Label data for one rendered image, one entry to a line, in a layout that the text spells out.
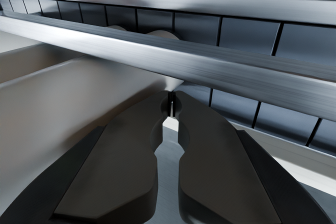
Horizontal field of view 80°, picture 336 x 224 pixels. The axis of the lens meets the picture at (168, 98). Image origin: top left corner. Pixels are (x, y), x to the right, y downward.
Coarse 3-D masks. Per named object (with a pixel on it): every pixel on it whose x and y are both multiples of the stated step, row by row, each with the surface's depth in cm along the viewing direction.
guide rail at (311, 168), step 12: (168, 120) 16; (252, 132) 15; (264, 144) 14; (276, 144) 14; (288, 144) 14; (276, 156) 13; (288, 156) 13; (300, 156) 13; (312, 156) 13; (324, 156) 13; (288, 168) 12; (300, 168) 12; (312, 168) 12; (324, 168) 12; (300, 180) 12; (312, 180) 12; (324, 180) 12
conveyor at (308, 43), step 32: (0, 0) 30; (32, 0) 25; (64, 0) 27; (192, 32) 16; (224, 32) 14; (256, 32) 13; (288, 32) 12; (320, 32) 11; (192, 96) 18; (224, 96) 17; (256, 128) 16; (288, 128) 15; (320, 128) 14
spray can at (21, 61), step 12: (120, 24) 19; (24, 48) 13; (36, 48) 13; (48, 48) 13; (60, 48) 14; (0, 60) 11; (12, 60) 12; (24, 60) 12; (36, 60) 12; (48, 60) 13; (60, 60) 13; (0, 72) 11; (12, 72) 11; (24, 72) 12
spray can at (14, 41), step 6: (36, 12) 25; (0, 30) 21; (0, 36) 21; (6, 36) 22; (12, 36) 22; (18, 36) 23; (0, 42) 21; (6, 42) 22; (12, 42) 22; (18, 42) 23; (24, 42) 23; (30, 42) 24; (36, 42) 24; (0, 48) 21; (6, 48) 22; (12, 48) 22
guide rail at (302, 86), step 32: (32, 32) 12; (64, 32) 11; (96, 32) 10; (128, 32) 10; (128, 64) 9; (160, 64) 8; (192, 64) 7; (224, 64) 7; (256, 64) 6; (288, 64) 6; (320, 64) 6; (256, 96) 7; (288, 96) 6; (320, 96) 6
